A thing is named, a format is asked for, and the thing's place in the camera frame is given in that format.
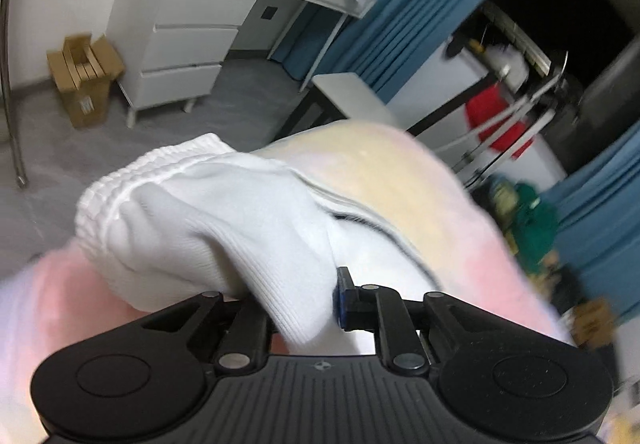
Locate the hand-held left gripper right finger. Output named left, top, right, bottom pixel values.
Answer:
left=334, top=266, right=502, bottom=371

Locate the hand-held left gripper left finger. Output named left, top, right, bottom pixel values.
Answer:
left=141, top=292, right=272, bottom=372

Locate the white garment with striped trim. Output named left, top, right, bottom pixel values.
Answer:
left=305, top=186, right=447, bottom=356

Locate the white sock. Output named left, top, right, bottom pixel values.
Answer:
left=74, top=133, right=342, bottom=351

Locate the pastel bed sheet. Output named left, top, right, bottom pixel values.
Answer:
left=0, top=119, right=577, bottom=426

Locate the small white side table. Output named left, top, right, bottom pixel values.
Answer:
left=277, top=72, right=402, bottom=143

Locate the green garment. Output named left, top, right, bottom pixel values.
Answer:
left=486, top=176, right=559, bottom=276

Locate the red garment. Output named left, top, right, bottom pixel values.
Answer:
left=464, top=86, right=544, bottom=161

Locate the brown paper bag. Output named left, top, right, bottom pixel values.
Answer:
left=572, top=298, right=619, bottom=351

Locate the blue curtain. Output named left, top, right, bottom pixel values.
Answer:
left=269, top=0, right=552, bottom=106
left=542, top=128, right=640, bottom=326

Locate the cardboard box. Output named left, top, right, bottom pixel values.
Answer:
left=46, top=32, right=126, bottom=130

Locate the white dressing table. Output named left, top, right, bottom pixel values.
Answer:
left=107, top=0, right=379, bottom=128

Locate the metal pole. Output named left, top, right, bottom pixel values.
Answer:
left=0, top=0, right=27, bottom=189

